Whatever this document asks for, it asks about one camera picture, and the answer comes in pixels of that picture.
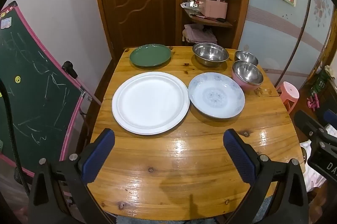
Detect wooden table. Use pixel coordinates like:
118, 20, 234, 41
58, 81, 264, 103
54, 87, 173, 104
88, 48, 303, 221

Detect green plate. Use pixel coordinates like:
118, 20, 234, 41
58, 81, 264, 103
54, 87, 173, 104
130, 44, 171, 67

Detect black cable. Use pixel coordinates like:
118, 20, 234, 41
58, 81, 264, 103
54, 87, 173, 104
0, 77, 31, 197

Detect pink toy dumbbells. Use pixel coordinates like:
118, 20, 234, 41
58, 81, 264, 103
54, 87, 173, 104
307, 93, 320, 111

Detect small steel bowl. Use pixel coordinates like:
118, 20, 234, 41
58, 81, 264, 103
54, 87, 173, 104
234, 50, 258, 66

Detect large steel bowl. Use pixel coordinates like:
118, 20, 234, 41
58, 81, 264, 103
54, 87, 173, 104
193, 42, 229, 67

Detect green chalkboard pink frame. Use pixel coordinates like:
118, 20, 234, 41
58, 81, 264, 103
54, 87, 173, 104
1, 1, 89, 177

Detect blue floral shallow bowl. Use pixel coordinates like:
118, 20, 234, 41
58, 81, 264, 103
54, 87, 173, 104
188, 72, 245, 119

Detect pink plastic stool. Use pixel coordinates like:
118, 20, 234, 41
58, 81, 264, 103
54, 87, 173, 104
276, 81, 299, 113

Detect pink steel-lined bowl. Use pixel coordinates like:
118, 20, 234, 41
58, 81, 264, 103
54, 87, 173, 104
232, 60, 264, 91

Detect large white plate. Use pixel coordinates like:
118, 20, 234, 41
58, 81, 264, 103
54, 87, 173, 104
111, 72, 190, 136

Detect folded pink cloth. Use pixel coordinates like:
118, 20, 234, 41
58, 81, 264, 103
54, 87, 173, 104
182, 23, 217, 44

